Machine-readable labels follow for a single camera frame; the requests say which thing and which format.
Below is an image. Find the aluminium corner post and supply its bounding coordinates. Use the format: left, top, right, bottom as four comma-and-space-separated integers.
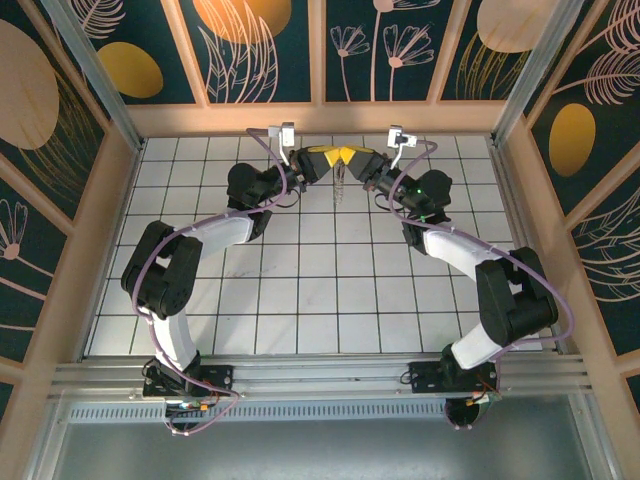
490, 0, 587, 149
40, 0, 147, 154

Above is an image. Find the right aluminium corner post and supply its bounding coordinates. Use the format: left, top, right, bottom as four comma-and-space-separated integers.
490, 0, 587, 149

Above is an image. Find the aluminium front rail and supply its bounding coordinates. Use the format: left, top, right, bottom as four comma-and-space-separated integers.
49, 353, 596, 402

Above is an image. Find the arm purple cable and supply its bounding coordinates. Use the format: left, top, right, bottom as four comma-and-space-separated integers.
387, 141, 575, 432
130, 127, 289, 437

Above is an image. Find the clear plastic zip bag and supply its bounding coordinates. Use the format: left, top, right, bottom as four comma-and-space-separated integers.
330, 159, 349, 208

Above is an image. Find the grey metal sheet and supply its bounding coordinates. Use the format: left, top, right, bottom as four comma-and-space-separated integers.
29, 420, 616, 480

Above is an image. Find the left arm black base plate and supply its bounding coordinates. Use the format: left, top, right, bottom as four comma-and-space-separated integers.
142, 363, 236, 401

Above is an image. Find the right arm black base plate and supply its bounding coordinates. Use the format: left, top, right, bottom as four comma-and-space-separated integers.
407, 360, 501, 395

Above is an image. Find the perforated metal strip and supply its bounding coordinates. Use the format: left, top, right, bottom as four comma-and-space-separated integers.
67, 402, 571, 424

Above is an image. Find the small circuit board with wires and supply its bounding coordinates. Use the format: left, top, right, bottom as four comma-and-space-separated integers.
165, 397, 225, 416
464, 388, 503, 409

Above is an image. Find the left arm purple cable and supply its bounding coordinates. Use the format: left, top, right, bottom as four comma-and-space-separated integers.
130, 127, 289, 437

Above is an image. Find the left aluminium corner post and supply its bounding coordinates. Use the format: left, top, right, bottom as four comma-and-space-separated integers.
40, 0, 147, 154

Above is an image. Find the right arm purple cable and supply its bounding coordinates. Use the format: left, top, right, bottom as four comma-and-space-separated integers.
387, 141, 575, 432

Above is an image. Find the right aluminium side rail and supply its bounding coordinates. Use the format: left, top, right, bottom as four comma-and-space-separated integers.
487, 139, 569, 357

